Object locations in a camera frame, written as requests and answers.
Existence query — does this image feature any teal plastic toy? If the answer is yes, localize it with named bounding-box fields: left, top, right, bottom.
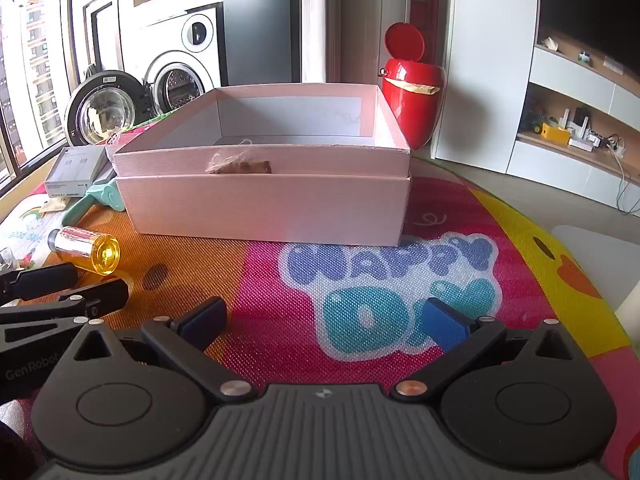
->
left=61, top=180, right=123, bottom=226

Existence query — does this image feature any pink cardboard box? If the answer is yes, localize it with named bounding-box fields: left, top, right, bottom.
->
left=112, top=84, right=413, bottom=247

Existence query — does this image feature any white router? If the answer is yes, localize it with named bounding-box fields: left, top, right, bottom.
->
left=562, top=106, right=593, bottom=141

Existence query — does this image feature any colourful cartoon play mat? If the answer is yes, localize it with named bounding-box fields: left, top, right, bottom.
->
left=0, top=112, right=633, bottom=480

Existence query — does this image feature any white power strip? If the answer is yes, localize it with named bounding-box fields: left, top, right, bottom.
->
left=569, top=132, right=627, bottom=157

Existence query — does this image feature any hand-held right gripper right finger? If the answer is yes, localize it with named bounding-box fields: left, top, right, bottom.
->
left=390, top=297, right=573, bottom=403

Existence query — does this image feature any red trash can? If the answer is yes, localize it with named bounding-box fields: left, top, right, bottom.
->
left=381, top=22, right=446, bottom=150

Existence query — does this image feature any silver washing machine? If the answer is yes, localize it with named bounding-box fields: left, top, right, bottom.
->
left=142, top=50, right=224, bottom=117

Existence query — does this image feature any black television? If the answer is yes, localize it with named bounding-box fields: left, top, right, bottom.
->
left=537, top=0, right=640, bottom=63

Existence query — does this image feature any white plastic object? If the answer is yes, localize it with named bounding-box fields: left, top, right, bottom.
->
left=550, top=224, right=640, bottom=333

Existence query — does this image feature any window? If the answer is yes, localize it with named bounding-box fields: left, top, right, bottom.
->
left=0, top=0, right=71, bottom=181

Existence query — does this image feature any white stacked dryer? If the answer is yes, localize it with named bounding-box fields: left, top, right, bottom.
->
left=135, top=2, right=224, bottom=63

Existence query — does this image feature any white tall cabinet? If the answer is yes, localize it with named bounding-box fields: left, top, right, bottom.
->
left=431, top=0, right=543, bottom=176

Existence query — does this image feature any white cable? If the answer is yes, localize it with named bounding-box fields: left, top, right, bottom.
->
left=606, top=136, right=640, bottom=217

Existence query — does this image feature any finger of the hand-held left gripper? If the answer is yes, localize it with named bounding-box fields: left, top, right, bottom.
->
left=0, top=262, right=78, bottom=307
left=0, top=279, right=130, bottom=357

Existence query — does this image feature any yellow liquid bottle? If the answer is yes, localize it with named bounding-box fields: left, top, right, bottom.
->
left=48, top=226, right=122, bottom=276

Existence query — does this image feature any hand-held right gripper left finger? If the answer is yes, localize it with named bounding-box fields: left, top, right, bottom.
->
left=74, top=296, right=253, bottom=403

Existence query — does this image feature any round washing machine door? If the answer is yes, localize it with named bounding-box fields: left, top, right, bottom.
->
left=65, top=70, right=144, bottom=148

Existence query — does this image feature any small white carton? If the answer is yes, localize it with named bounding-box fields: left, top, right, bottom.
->
left=44, top=147, right=109, bottom=196

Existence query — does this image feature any white wooden shelf unit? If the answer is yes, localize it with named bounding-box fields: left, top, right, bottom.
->
left=507, top=25, right=640, bottom=211

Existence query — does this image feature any brown tag with twine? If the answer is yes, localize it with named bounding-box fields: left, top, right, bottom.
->
left=204, top=139, right=272, bottom=176

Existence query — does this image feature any yellow toy block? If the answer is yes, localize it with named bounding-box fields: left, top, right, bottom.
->
left=541, top=122, right=571, bottom=146

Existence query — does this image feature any grey door panel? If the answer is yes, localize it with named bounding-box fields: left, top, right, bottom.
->
left=222, top=0, right=304, bottom=88

